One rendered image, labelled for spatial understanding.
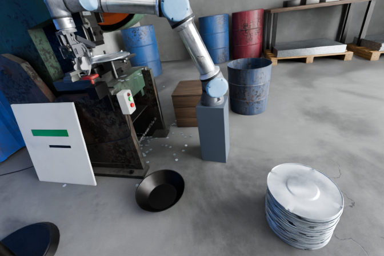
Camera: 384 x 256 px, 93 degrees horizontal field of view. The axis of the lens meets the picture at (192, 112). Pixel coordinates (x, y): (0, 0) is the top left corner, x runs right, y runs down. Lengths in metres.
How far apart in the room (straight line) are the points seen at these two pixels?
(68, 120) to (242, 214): 1.17
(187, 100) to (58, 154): 1.04
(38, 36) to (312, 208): 1.65
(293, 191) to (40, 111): 1.51
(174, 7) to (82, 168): 1.18
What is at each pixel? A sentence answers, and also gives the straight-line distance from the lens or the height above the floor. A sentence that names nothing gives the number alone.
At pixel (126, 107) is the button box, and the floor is 0.55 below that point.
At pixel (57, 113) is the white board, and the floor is 0.52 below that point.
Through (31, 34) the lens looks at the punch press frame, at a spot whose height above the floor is 0.98.
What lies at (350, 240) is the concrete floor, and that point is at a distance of 1.22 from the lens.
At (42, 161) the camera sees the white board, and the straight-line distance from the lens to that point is 1.74.
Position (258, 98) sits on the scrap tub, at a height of 0.19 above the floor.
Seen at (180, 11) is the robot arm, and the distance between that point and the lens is 0.86.
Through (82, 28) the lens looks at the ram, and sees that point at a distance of 1.35.
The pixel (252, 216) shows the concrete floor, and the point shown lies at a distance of 1.14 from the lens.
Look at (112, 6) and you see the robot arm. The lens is 1.06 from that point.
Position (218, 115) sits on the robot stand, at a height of 0.40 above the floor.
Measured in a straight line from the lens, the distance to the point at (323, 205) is 0.98.
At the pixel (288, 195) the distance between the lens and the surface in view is 0.96.
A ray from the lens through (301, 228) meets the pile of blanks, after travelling 0.98.
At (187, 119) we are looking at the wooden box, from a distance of 1.73.
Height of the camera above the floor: 0.97
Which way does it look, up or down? 28 degrees down
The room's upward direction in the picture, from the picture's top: 8 degrees counter-clockwise
